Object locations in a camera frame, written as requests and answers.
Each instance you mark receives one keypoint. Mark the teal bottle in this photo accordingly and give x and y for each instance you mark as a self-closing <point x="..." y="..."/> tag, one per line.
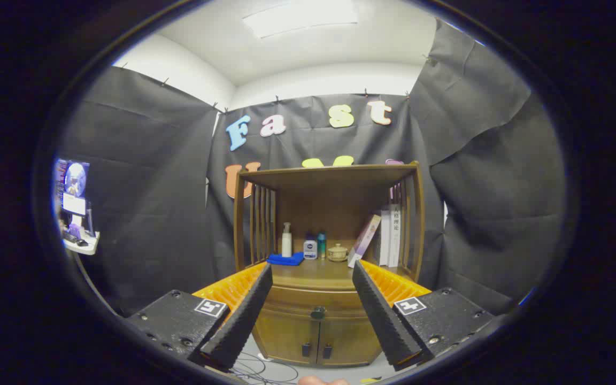
<point x="321" y="246"/>

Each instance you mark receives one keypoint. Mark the white bottle with blue cap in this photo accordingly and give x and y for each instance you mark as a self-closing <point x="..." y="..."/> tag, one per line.
<point x="310" y="251"/>

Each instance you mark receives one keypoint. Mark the white desk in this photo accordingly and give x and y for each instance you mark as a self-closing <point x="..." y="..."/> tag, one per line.
<point x="86" y="243"/>

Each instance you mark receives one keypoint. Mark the wooden cabinet door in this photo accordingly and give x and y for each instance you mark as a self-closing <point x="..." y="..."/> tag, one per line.
<point x="286" y="337"/>
<point x="348" y="342"/>

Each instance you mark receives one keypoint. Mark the beige lidded teacup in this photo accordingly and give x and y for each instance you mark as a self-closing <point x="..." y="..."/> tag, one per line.
<point x="337" y="253"/>

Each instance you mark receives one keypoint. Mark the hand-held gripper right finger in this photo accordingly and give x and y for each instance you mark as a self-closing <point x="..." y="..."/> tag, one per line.
<point x="383" y="321"/>

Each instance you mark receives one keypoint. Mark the white pump bottle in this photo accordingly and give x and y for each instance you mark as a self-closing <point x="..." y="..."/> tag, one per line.
<point x="286" y="246"/>

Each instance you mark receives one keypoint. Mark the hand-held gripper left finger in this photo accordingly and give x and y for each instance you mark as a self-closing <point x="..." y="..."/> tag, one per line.
<point x="244" y="321"/>

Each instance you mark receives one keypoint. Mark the dark patterned book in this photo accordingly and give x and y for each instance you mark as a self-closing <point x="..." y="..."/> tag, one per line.
<point x="376" y="248"/>

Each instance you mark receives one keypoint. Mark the wooden cabinet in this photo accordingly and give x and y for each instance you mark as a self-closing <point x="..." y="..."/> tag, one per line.
<point x="340" y="198"/>

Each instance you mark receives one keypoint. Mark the purple and white book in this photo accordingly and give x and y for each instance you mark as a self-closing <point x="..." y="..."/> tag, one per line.
<point x="364" y="240"/>

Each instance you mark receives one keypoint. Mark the wooden drawer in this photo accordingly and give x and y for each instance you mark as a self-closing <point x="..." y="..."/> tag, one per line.
<point x="308" y="297"/>

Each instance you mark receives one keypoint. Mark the wooden countertop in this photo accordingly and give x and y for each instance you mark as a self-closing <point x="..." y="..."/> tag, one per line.
<point x="318" y="274"/>

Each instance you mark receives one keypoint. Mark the computer monitor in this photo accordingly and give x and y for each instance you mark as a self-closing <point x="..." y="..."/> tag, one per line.
<point x="75" y="179"/>

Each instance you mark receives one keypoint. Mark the blue folded cloth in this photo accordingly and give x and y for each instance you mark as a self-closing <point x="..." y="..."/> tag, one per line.
<point x="285" y="260"/>

